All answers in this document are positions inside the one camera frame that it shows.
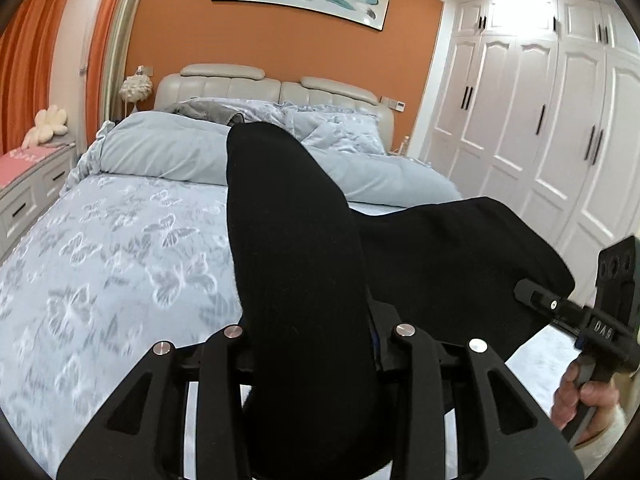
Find grey blanket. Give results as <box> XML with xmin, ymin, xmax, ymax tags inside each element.
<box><xmin>160</xmin><ymin>99</ymin><xmax>247</xmax><ymax>127</ymax></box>

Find orange curtain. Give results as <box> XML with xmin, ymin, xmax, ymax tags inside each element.
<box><xmin>0</xmin><ymin>0</ymin><xmax>134</xmax><ymax>157</ymax></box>

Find person's right hand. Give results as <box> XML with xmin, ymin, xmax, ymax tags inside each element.
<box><xmin>551</xmin><ymin>361</ymin><xmax>624</xmax><ymax>426</ymax></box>

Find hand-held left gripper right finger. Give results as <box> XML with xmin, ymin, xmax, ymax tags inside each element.
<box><xmin>369</xmin><ymin>301</ymin><xmax>586</xmax><ymax>480</ymax></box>

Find white dresser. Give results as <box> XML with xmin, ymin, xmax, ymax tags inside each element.
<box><xmin>0</xmin><ymin>141</ymin><xmax>81</xmax><ymax>263</ymax></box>

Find butterfly print pillow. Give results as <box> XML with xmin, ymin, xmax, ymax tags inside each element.
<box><xmin>279</xmin><ymin>101</ymin><xmax>389</xmax><ymax>157</ymax></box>

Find beige leather headboard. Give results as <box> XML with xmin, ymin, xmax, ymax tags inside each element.
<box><xmin>152</xmin><ymin>63</ymin><xmax>396</xmax><ymax>155</ymax></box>

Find gold mirror frame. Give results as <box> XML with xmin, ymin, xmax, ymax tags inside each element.
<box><xmin>99</xmin><ymin>0</ymin><xmax>157</xmax><ymax>132</ymax></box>

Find butterfly print bed sheet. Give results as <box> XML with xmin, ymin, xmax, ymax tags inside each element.
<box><xmin>0</xmin><ymin>174</ymin><xmax>381</xmax><ymax>456</ymax></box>

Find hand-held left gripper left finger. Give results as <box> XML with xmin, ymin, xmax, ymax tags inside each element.
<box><xmin>56</xmin><ymin>325</ymin><xmax>252</xmax><ymax>480</ymax></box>

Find white wardrobe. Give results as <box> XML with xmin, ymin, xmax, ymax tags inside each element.
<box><xmin>419</xmin><ymin>0</ymin><xmax>640</xmax><ymax>286</ymax></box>

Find pink cloth on dresser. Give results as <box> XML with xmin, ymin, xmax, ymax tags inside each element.
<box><xmin>0</xmin><ymin>145</ymin><xmax>57</xmax><ymax>190</ymax></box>

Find white feathery lamp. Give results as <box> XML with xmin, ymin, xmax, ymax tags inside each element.
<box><xmin>119</xmin><ymin>73</ymin><xmax>154</xmax><ymax>112</ymax></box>

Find black pants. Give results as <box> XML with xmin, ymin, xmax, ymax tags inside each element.
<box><xmin>226</xmin><ymin>122</ymin><xmax>576</xmax><ymax>480</ymax></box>

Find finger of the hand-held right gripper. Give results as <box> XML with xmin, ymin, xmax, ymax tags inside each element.
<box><xmin>515</xmin><ymin>280</ymin><xmax>595</xmax><ymax>335</ymax></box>

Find grey-blue folded duvet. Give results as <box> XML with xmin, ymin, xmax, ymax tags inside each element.
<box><xmin>64</xmin><ymin>110</ymin><xmax>463</xmax><ymax>207</ymax></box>

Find white flower plush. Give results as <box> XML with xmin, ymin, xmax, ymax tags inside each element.
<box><xmin>22</xmin><ymin>105</ymin><xmax>69</xmax><ymax>149</ymax></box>

